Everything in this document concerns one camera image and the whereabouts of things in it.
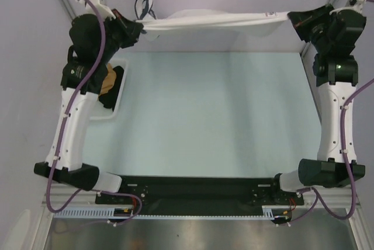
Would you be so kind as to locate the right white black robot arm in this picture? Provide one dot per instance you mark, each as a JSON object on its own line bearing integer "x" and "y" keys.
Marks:
{"x": 333, "y": 33}

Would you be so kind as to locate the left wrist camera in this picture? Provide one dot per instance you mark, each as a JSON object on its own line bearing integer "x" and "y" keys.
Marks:
{"x": 103, "y": 9}

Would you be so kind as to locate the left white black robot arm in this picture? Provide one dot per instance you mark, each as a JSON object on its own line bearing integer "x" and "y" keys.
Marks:
{"x": 93, "y": 45}

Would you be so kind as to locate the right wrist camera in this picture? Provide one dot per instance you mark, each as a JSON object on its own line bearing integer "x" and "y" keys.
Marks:
{"x": 352, "y": 5}

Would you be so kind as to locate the tan tank top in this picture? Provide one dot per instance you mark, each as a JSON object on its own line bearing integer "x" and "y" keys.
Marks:
{"x": 109, "y": 81}

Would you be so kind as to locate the white graphic tank top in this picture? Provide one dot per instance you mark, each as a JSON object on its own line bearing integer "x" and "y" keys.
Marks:
{"x": 254, "y": 24}

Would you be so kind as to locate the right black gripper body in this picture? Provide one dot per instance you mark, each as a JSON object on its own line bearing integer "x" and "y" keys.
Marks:
{"x": 316, "y": 30}

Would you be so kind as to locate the black tank top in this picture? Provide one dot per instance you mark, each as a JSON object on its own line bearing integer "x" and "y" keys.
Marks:
{"x": 109, "y": 99}

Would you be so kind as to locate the white slotted cable duct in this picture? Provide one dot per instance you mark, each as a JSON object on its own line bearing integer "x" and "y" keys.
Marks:
{"x": 120, "y": 214}

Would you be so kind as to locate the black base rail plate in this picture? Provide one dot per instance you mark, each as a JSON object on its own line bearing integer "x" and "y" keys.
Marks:
{"x": 205, "y": 196}

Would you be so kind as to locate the white plastic basket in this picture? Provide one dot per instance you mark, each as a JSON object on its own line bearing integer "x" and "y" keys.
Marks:
{"x": 100, "y": 113}

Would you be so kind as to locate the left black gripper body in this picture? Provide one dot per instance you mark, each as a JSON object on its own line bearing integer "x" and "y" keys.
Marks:
{"x": 117, "y": 33}

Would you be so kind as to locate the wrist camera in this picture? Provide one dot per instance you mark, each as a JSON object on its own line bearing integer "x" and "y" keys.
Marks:
{"x": 352, "y": 5}
{"x": 103, "y": 9}

